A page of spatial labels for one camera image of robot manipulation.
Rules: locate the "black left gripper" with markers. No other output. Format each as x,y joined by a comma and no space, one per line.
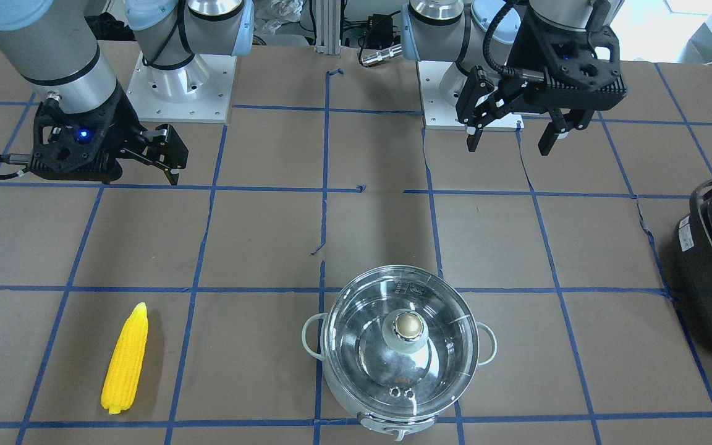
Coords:
524,54

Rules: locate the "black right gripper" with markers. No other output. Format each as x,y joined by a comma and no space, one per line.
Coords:
122,125

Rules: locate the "yellow toy corn cob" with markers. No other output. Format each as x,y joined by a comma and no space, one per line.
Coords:
125,367

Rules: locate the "glass pot lid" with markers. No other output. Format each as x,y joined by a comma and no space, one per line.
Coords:
400,346

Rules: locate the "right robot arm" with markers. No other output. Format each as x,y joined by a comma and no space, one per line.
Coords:
51,45

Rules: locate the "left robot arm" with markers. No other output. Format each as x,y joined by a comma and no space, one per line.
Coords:
477,34

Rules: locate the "pale green cooking pot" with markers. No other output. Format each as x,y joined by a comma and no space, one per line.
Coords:
399,371

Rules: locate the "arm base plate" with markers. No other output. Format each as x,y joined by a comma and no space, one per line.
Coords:
199,92
440,84

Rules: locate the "aluminium frame post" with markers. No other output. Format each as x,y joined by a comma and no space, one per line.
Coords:
328,21

